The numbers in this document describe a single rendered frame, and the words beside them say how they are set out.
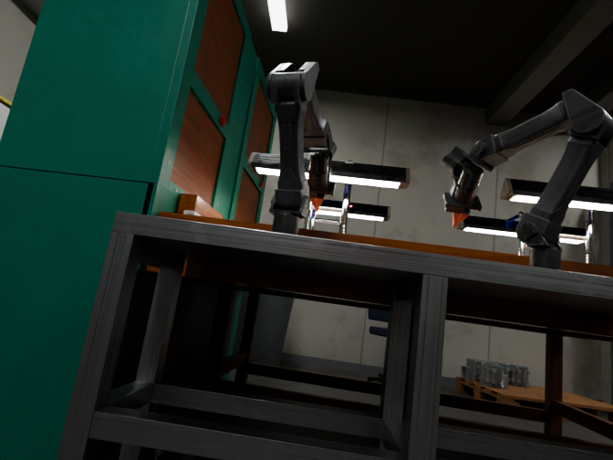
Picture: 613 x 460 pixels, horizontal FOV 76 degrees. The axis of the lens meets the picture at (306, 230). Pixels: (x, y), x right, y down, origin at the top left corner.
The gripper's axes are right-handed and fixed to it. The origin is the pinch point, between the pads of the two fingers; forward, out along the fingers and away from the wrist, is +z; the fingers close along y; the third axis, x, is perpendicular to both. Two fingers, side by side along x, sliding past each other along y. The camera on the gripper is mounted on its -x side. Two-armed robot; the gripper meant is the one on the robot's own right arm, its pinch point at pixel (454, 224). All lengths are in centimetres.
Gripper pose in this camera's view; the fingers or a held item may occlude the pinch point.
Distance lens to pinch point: 129.7
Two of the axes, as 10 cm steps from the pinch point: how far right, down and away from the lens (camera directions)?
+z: -0.3, 7.8, 6.2
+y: -9.9, -1.2, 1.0
